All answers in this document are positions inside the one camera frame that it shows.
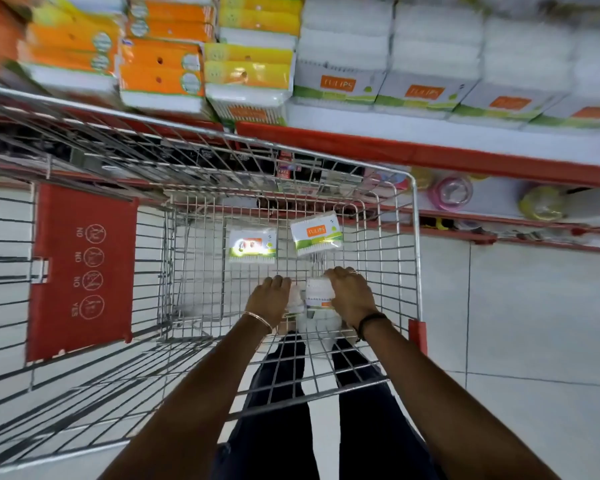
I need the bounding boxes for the person's left hand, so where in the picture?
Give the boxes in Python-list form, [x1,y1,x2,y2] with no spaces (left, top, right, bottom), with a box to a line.
[244,276,293,330]

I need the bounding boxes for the person's right hand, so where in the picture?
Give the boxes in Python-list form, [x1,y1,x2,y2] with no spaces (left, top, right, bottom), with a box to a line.
[324,266,382,331]

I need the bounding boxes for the white swab packet orange label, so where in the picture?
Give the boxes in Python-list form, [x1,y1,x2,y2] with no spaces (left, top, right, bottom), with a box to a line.
[289,211,344,258]
[305,278,337,312]
[227,228,278,264]

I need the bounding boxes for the small white cotton swab packet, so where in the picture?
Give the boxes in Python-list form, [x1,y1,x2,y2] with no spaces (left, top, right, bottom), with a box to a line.
[286,284,307,316]

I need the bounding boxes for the person's left forearm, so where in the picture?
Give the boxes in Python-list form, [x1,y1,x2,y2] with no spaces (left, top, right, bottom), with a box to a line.
[99,316,274,480]

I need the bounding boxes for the person's right forearm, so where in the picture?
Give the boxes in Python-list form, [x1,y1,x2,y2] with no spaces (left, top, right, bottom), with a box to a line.
[359,317,562,480]

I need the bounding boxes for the thin gold bangle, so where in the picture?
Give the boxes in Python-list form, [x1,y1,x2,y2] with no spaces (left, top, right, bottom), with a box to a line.
[243,312,274,335]

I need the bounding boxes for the black wrist band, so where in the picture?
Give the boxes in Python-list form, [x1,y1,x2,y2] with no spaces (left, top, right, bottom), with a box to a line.
[355,312,391,342]

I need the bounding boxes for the person's dark trousers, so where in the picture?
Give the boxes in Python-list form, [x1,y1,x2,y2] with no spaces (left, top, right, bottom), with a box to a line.
[211,331,433,480]

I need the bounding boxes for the pink baby bottle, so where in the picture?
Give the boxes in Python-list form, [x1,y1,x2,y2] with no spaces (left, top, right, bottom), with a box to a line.
[430,176,475,211]

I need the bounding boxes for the red shelf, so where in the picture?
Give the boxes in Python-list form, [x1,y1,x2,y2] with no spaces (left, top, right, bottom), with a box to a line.
[0,70,600,189]

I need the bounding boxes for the red cart seat flap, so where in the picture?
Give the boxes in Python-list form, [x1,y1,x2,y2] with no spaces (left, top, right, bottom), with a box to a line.
[25,184,140,364]

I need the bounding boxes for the yellow baby bottle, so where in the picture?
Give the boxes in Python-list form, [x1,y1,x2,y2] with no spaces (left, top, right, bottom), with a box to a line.
[520,186,567,222]

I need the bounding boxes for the stack of yellow packets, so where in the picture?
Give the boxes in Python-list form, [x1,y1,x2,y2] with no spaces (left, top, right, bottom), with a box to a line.
[203,0,304,126]

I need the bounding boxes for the row of white cotton packs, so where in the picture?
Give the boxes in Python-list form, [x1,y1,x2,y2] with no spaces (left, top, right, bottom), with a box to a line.
[293,0,600,134]

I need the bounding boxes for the stack of orange packets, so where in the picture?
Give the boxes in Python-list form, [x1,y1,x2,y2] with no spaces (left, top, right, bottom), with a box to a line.
[19,0,217,114]

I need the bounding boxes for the metal wire shopping cart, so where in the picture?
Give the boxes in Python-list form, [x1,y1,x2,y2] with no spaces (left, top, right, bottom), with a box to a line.
[0,85,428,470]

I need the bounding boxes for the red cart handle end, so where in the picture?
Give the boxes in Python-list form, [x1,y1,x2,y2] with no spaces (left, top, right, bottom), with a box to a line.
[408,320,428,356]

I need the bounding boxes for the red lower shelf rail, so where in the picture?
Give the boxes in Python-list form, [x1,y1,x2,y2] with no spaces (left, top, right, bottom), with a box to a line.
[420,214,600,255]

